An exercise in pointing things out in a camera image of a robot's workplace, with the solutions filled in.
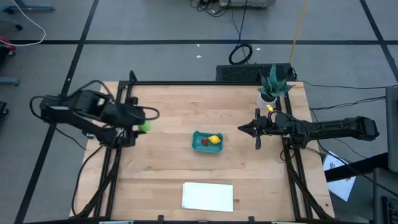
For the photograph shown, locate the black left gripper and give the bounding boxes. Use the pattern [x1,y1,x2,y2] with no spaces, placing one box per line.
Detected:
[124,119,147,136]

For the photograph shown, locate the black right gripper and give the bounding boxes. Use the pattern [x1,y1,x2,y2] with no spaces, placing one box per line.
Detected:
[238,108,278,150]

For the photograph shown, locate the green toy cabbage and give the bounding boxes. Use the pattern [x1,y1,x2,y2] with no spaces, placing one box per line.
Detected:
[138,120,152,133]

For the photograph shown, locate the teal plastic tupperware container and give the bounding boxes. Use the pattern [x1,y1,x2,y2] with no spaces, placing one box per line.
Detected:
[191,130,224,154]

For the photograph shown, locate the snake plant in white pot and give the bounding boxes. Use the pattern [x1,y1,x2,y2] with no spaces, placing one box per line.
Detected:
[256,63,295,110]

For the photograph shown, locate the black vented computer case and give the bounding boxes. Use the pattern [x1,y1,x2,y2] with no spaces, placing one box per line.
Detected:
[216,63,296,83]

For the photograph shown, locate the white paper towel stack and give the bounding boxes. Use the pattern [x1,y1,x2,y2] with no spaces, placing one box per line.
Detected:
[181,182,234,213]

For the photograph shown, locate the white printed sheet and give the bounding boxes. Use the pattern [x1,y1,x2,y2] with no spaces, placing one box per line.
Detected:
[323,151,357,202]

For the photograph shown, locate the grey equipment box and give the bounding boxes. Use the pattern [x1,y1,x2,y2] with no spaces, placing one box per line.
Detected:
[219,0,277,9]

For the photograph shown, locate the grey raised desk panel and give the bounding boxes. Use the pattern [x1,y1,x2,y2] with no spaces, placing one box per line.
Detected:
[385,85,398,174]

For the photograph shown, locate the grey desk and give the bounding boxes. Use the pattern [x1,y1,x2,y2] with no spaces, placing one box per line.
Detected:
[325,152,398,224]

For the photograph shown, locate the red object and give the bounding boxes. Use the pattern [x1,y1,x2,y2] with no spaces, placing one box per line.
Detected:
[0,35,17,53]

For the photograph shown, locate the black keyboard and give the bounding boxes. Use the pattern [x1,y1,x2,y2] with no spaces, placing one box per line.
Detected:
[381,195,398,224]

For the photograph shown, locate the grey desk foot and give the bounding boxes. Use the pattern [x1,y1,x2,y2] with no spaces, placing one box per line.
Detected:
[0,2,56,14]

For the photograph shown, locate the black aluminium table frame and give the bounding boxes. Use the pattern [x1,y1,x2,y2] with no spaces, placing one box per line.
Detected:
[70,70,335,224]

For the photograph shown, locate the black coiled cable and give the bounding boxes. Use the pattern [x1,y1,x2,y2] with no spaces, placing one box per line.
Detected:
[228,0,253,65]

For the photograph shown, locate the yellow cable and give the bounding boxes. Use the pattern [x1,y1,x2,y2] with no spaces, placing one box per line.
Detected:
[289,0,310,65]

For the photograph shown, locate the black cable tangle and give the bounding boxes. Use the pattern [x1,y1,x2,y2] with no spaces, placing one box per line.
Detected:
[190,0,233,18]

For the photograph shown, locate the white cable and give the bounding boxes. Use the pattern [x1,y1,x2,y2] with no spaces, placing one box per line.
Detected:
[0,0,47,47]

